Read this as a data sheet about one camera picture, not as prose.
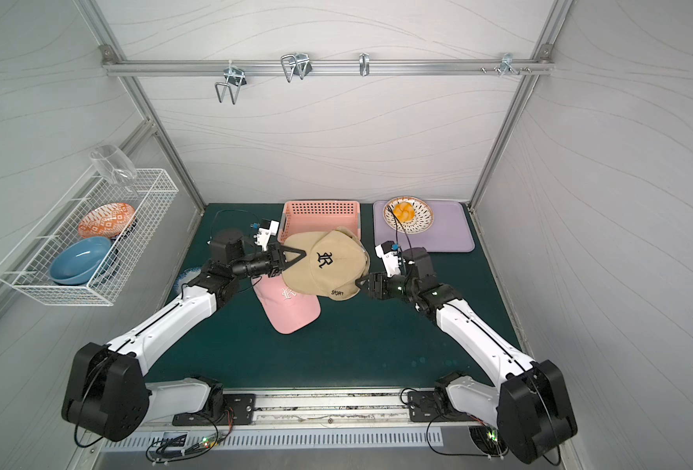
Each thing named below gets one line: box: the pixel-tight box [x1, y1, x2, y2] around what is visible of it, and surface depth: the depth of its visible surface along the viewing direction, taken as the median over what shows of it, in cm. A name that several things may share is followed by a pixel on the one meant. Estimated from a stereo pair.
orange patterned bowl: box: [78, 202, 137, 238], surface depth 72 cm
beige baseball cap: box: [281, 227, 371, 302], surface depth 78 cm
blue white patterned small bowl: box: [174, 267, 202, 293], surface depth 97 cm
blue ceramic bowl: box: [48, 235, 112, 285], surface depth 62 cm
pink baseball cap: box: [250, 273, 322, 335], surface depth 90 cm
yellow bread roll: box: [393, 201, 416, 224], surface depth 117 cm
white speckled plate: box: [382, 195, 435, 235], surface depth 117 cm
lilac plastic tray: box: [372, 199, 476, 253], surface depth 113 cm
